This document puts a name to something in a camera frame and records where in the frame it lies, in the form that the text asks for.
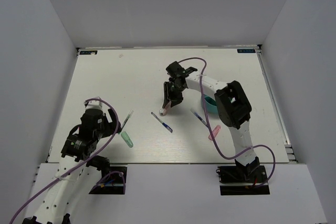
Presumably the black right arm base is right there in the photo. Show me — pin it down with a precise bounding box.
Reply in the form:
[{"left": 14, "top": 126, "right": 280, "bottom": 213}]
[{"left": 216, "top": 166, "right": 270, "bottom": 196}]

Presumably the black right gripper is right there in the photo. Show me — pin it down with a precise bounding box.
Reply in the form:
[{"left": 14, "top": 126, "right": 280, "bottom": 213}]
[{"left": 164, "top": 81, "right": 185, "bottom": 108}]

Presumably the corner label sticker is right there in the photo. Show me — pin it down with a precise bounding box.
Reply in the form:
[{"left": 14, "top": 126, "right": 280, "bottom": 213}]
[
  {"left": 237, "top": 49, "right": 256, "bottom": 54},
  {"left": 79, "top": 50, "right": 98, "bottom": 55}
]

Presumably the mint green correction pen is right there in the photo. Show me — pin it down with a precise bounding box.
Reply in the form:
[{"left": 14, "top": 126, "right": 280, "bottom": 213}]
[{"left": 120, "top": 131, "right": 134, "bottom": 148}]

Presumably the right corner label sticker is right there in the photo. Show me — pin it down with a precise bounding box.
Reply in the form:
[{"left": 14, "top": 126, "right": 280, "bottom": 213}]
[{"left": 237, "top": 49, "right": 256, "bottom": 54}]

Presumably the blue clear gel pen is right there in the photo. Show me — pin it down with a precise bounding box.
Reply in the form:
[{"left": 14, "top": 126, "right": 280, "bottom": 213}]
[{"left": 190, "top": 109, "right": 208, "bottom": 127}]

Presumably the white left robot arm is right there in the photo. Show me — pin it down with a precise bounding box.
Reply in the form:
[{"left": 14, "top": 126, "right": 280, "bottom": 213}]
[{"left": 23, "top": 105, "right": 123, "bottom": 223}]

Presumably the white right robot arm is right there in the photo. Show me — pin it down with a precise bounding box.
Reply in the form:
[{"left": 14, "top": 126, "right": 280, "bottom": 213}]
[{"left": 160, "top": 61, "right": 260, "bottom": 182}]

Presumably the pink white small stapler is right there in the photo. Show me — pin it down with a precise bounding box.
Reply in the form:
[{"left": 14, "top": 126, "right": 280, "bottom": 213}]
[{"left": 159, "top": 101, "right": 172, "bottom": 116}]

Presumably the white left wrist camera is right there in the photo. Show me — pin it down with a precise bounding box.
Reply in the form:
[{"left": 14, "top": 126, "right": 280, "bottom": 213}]
[{"left": 84, "top": 97, "right": 103, "bottom": 111}]

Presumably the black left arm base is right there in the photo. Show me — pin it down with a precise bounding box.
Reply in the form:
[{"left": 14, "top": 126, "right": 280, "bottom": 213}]
[{"left": 89, "top": 165, "right": 128, "bottom": 195}]

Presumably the blue clear ballpoint pen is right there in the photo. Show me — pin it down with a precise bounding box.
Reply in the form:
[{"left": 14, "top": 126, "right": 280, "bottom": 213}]
[{"left": 151, "top": 112, "right": 173, "bottom": 133}]

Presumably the green clear gel pen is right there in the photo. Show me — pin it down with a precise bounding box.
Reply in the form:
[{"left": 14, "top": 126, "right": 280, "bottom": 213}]
[{"left": 121, "top": 110, "right": 134, "bottom": 132}]

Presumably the pink correction pen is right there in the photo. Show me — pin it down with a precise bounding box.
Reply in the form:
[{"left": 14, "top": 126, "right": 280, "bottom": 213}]
[{"left": 208, "top": 125, "right": 221, "bottom": 141}]

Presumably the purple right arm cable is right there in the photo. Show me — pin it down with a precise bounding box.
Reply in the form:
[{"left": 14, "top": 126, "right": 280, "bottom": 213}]
[{"left": 177, "top": 57, "right": 276, "bottom": 188}]

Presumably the left corner label sticker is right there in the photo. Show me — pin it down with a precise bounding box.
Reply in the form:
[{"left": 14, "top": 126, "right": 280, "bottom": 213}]
[{"left": 79, "top": 50, "right": 98, "bottom": 55}]

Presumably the teal round divided organizer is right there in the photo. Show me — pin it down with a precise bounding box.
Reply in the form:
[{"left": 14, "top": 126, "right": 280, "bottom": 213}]
[{"left": 201, "top": 95, "right": 218, "bottom": 114}]

